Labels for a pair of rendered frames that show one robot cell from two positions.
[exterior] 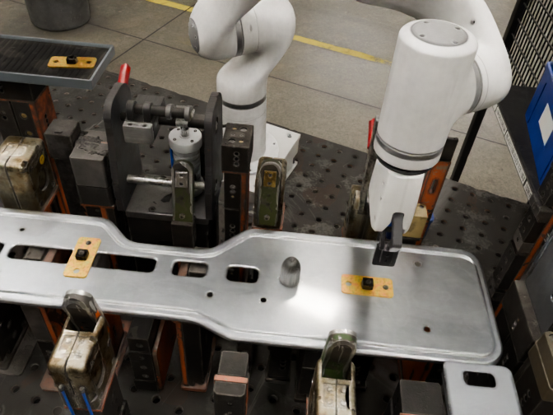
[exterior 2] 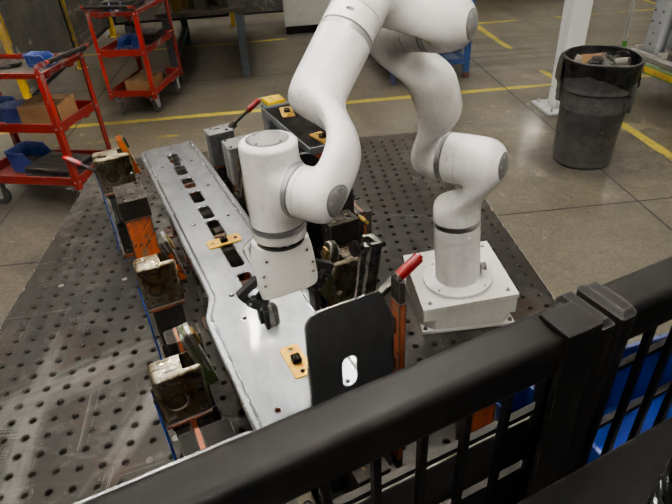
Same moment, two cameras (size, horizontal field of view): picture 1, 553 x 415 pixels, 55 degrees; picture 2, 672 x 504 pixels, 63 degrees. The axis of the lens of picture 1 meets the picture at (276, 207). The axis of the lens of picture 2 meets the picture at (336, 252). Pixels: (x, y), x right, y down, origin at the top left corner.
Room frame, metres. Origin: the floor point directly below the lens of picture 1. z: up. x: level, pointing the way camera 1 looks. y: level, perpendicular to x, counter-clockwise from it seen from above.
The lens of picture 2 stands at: (0.31, -0.85, 1.73)
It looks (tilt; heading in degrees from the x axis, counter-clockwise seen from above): 34 degrees down; 65
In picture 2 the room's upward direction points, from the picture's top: 4 degrees counter-clockwise
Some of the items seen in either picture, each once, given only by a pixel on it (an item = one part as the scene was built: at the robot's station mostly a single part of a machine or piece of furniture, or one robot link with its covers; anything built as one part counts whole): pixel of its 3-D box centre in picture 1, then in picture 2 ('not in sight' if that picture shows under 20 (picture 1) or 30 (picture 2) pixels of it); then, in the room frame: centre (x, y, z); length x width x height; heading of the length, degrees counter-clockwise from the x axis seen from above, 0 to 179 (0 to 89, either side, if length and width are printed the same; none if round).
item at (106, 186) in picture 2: not in sight; (125, 204); (0.38, 0.90, 0.88); 0.15 x 0.11 x 0.36; 179
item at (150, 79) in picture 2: not in sight; (138, 52); (1.04, 4.72, 0.49); 0.81 x 0.46 x 0.97; 57
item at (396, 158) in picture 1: (408, 142); (280, 227); (0.55, -0.16, 1.29); 0.09 x 0.08 x 0.03; 179
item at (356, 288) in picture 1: (367, 284); (296, 358); (0.54, -0.16, 1.01); 0.08 x 0.04 x 0.01; 89
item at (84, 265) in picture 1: (81, 254); (223, 239); (0.55, 0.31, 1.01); 0.08 x 0.04 x 0.01; 179
